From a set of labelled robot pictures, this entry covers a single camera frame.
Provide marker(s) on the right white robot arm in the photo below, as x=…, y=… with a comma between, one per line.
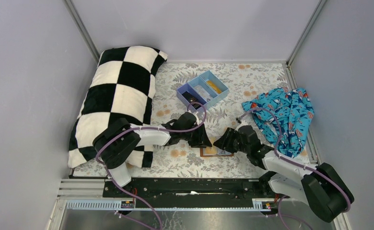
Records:
x=318, y=186

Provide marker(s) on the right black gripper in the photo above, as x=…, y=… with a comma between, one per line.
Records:
x=230, y=141

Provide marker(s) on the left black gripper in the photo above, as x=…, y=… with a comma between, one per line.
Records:
x=198, y=135

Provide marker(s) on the blue compartment organizer box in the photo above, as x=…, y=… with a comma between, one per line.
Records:
x=201, y=80

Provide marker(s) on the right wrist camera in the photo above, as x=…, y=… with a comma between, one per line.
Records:
x=241, y=123

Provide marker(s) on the white slotted cable duct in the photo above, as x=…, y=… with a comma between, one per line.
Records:
x=130, y=205

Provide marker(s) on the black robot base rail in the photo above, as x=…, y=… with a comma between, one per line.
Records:
x=194, y=193

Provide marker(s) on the brown leather card holder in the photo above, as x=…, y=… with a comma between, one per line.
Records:
x=221, y=153

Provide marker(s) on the floral table mat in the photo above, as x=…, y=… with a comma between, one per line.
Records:
x=245, y=82

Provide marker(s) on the silver grey credit card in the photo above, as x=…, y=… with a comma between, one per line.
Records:
x=203, y=93

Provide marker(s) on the black item in box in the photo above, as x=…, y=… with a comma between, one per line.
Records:
x=193, y=101

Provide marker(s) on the blue patterned cloth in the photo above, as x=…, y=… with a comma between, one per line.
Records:
x=292, y=109

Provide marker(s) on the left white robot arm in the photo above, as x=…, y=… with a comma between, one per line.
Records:
x=115, y=144

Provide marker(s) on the black white checkered pillow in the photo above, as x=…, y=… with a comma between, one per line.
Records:
x=123, y=87

